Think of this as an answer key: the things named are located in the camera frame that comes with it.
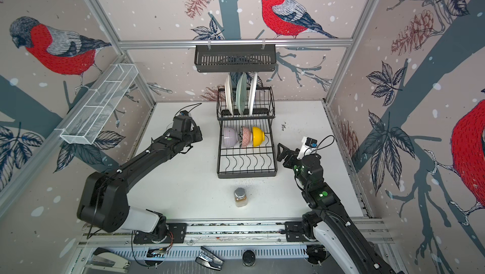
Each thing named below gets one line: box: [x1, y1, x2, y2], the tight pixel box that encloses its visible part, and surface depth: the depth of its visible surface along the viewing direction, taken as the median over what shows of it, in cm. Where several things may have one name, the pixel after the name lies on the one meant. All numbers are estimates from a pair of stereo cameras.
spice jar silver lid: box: [233, 186, 248, 208], surface depth 75 cm
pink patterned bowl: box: [239, 125, 253, 148], surface depth 94 cm
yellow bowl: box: [251, 126, 266, 148], surface depth 95 cm
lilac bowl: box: [222, 126, 239, 148], surface depth 94 cm
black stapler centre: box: [195, 246, 225, 271], surface depth 68 cm
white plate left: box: [224, 73, 234, 116], surface depth 79 cm
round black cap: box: [242, 250, 256, 268], surface depth 62 cm
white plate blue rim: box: [248, 71, 258, 117], surface depth 76 cm
